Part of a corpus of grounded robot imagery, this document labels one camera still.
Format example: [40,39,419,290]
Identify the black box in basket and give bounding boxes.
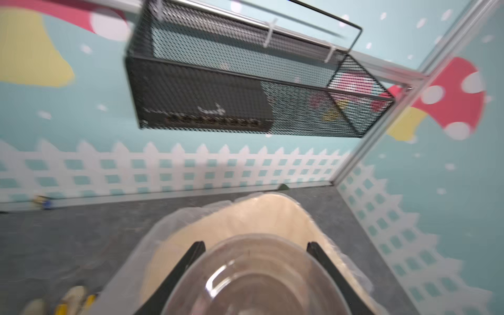
[125,57,274,133]

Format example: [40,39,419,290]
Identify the small yellow blue object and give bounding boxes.
[32,196,53,210]

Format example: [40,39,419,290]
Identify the white yellow work gloves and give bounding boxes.
[20,286,98,315]

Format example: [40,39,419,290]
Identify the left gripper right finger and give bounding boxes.
[307,241,374,315]

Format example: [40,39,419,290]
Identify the clear plastic bin liner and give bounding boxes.
[91,192,387,314]

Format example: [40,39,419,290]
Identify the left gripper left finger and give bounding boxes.
[135,241,206,315]

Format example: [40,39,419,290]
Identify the clear tea jar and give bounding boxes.
[162,234,350,314]

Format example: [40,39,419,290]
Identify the beige trash bin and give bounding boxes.
[140,194,386,314]

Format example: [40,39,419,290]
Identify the black wire mesh basket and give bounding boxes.
[125,1,395,138]

